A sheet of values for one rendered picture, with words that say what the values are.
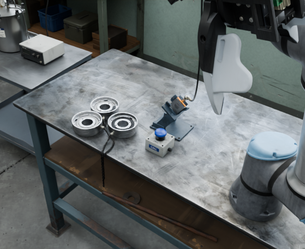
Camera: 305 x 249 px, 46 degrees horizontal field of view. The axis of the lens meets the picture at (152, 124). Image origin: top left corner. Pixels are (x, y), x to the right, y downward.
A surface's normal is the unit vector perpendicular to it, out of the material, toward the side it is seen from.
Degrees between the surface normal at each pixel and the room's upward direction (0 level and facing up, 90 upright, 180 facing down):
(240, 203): 72
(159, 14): 90
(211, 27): 83
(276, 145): 7
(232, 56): 77
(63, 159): 0
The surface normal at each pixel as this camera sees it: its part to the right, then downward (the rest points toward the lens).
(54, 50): 0.85, 0.35
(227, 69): -0.79, 0.14
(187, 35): -0.58, 0.49
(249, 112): 0.04, -0.79
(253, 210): -0.32, 0.31
